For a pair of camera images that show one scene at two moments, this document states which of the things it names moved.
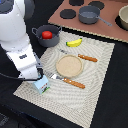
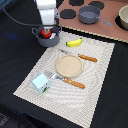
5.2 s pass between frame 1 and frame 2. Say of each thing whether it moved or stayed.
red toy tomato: stayed
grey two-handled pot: stayed
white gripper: moved
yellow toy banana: stayed
